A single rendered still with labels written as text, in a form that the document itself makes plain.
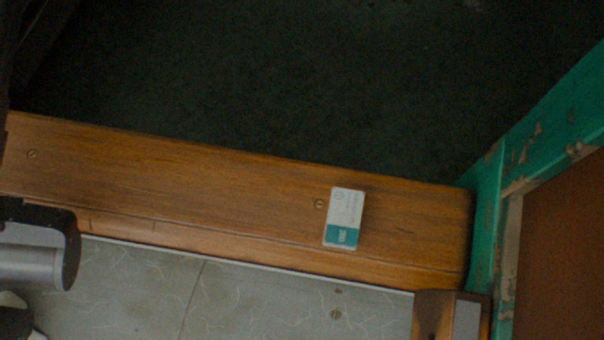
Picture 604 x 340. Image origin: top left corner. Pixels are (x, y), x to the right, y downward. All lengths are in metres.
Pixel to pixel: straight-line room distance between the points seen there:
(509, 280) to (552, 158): 0.13
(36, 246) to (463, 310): 0.37
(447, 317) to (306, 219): 0.18
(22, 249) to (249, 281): 0.24
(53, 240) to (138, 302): 0.16
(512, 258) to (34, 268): 0.41
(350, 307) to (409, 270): 0.07
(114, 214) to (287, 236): 0.18
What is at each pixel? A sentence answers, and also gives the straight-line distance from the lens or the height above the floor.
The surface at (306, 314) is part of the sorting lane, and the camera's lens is 0.70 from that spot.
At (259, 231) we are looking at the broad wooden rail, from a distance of 0.68.
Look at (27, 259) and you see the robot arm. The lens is 0.60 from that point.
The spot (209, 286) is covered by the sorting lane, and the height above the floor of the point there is 0.74.
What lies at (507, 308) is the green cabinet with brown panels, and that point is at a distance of 0.59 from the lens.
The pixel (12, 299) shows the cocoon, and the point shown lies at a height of 0.76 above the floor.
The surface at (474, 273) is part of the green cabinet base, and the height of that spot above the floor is 0.78.
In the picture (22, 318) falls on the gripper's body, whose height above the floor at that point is 0.80.
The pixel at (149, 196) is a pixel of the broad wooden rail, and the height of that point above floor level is 0.76.
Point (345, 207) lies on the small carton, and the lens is 0.67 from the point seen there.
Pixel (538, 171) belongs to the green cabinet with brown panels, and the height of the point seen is 0.94.
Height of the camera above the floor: 1.44
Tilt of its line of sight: 75 degrees down
